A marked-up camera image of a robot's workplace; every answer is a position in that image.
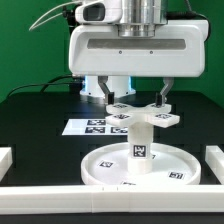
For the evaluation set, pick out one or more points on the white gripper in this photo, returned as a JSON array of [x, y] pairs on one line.
[[176, 50]]

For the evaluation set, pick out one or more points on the white cross-shaped table base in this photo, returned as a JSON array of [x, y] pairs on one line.
[[123, 115]]

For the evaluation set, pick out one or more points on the white round table top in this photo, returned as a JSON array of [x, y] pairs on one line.
[[170, 166]]

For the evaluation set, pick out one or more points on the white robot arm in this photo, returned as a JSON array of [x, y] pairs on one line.
[[140, 18]]

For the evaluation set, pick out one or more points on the white marker sheet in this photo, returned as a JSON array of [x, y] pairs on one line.
[[91, 127]]

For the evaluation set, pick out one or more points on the white right block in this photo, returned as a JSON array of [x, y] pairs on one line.
[[214, 158]]

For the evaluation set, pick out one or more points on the white block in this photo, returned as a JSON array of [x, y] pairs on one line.
[[5, 160], [214, 158]]

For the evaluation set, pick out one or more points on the white left block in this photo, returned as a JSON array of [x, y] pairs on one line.
[[5, 160]]

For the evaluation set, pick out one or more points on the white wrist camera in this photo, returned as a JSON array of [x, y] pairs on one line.
[[99, 11]]

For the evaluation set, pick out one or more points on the white front rail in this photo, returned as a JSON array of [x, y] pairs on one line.
[[97, 199]]

